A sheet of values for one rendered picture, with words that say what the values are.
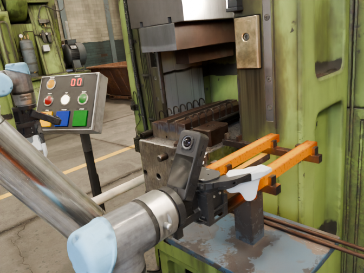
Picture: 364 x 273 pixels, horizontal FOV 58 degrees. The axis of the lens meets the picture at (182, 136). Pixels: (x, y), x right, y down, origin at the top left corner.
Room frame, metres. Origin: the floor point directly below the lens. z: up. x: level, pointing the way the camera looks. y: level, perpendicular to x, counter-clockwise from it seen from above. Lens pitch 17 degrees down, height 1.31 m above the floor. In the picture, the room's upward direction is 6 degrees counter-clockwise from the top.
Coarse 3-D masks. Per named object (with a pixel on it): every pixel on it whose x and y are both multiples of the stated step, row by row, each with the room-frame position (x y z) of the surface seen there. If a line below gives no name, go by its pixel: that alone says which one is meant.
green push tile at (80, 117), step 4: (76, 112) 1.50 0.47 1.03; (80, 112) 1.49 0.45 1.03; (84, 112) 1.48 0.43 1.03; (76, 116) 1.49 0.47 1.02; (80, 116) 1.48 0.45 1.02; (84, 116) 1.47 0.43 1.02; (76, 120) 1.48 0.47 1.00; (80, 120) 1.47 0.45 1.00; (84, 120) 1.46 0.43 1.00; (72, 124) 1.48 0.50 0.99; (76, 124) 1.47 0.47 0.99; (80, 124) 1.46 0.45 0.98; (84, 124) 1.45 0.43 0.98
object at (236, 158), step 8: (264, 136) 0.92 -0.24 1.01; (272, 136) 0.91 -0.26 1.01; (256, 144) 0.86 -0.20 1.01; (264, 144) 0.87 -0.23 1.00; (240, 152) 0.81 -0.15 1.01; (248, 152) 0.81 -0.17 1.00; (256, 152) 0.84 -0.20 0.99; (224, 160) 0.76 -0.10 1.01; (232, 160) 0.76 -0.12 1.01; (240, 160) 0.79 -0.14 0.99; (216, 168) 0.72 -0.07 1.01
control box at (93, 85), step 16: (48, 80) 1.65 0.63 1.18; (64, 80) 1.62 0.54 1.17; (80, 80) 1.58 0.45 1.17; (96, 80) 1.55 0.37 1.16; (96, 96) 1.51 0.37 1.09; (96, 112) 1.49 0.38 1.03; (48, 128) 1.53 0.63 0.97; (64, 128) 1.49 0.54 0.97; (80, 128) 1.46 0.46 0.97; (96, 128) 1.47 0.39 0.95
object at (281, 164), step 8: (304, 144) 0.82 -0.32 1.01; (312, 144) 0.81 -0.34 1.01; (288, 152) 0.77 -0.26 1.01; (296, 152) 0.77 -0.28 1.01; (304, 152) 0.77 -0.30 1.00; (280, 160) 0.72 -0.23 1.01; (288, 160) 0.72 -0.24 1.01; (296, 160) 0.74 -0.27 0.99; (272, 168) 0.68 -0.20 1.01; (280, 168) 0.69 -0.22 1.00; (288, 168) 0.72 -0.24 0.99; (264, 176) 0.65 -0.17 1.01; (264, 184) 0.64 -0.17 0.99; (232, 200) 0.58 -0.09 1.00; (240, 200) 0.59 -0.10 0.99; (232, 208) 0.56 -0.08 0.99; (224, 216) 0.55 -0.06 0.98
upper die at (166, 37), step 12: (168, 24) 1.25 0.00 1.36; (180, 24) 1.25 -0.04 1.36; (192, 24) 1.29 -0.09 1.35; (204, 24) 1.34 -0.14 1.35; (216, 24) 1.39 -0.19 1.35; (228, 24) 1.45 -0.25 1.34; (144, 36) 1.35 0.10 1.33; (156, 36) 1.30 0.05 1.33; (168, 36) 1.25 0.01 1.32; (180, 36) 1.24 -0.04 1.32; (192, 36) 1.29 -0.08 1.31; (204, 36) 1.34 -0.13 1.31; (216, 36) 1.39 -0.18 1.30; (228, 36) 1.45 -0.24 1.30; (144, 48) 1.36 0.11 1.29; (156, 48) 1.30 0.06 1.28; (168, 48) 1.26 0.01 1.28; (180, 48) 1.24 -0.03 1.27
